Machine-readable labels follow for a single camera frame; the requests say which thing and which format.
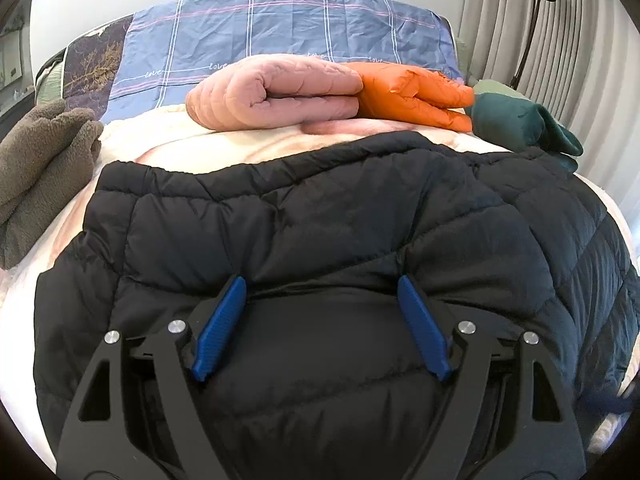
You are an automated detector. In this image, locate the grey-brown fleece garment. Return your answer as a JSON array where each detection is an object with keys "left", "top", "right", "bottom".
[{"left": 0, "top": 99, "right": 104, "bottom": 271}]

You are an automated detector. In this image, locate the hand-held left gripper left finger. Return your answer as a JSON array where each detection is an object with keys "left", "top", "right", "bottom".
[{"left": 55, "top": 275, "right": 248, "bottom": 480}]

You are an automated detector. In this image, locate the grey pleated curtain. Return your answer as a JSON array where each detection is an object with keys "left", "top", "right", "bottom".
[{"left": 465, "top": 0, "right": 640, "bottom": 261}]

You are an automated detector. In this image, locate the black puffer jacket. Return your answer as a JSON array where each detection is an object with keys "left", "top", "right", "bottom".
[{"left": 34, "top": 130, "right": 640, "bottom": 480}]

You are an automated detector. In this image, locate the large green pillow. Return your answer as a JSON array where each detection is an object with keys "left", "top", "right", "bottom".
[{"left": 472, "top": 79, "right": 528, "bottom": 103}]

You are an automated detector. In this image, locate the pink quilted jacket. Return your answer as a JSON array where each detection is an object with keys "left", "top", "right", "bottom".
[{"left": 186, "top": 55, "right": 365, "bottom": 131}]

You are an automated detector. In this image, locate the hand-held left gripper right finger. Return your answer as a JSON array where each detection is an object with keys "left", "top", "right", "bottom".
[{"left": 396, "top": 275, "right": 586, "bottom": 480}]

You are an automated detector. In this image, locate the arched wall mirror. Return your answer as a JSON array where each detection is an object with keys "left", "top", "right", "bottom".
[{"left": 0, "top": 5, "right": 36, "bottom": 106}]

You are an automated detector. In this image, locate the blue plaid pillow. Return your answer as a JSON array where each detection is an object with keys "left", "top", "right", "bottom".
[{"left": 107, "top": 0, "right": 466, "bottom": 111}]

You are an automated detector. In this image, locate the teal jacket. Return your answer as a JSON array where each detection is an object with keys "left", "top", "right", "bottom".
[{"left": 470, "top": 91, "right": 585, "bottom": 173}]

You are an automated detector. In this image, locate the dark tree print cloth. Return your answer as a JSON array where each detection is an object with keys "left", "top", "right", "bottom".
[{"left": 62, "top": 15, "right": 135, "bottom": 113}]

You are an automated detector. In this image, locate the orange puffer jacket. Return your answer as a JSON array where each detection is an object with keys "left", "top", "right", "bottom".
[{"left": 352, "top": 62, "right": 476, "bottom": 133}]

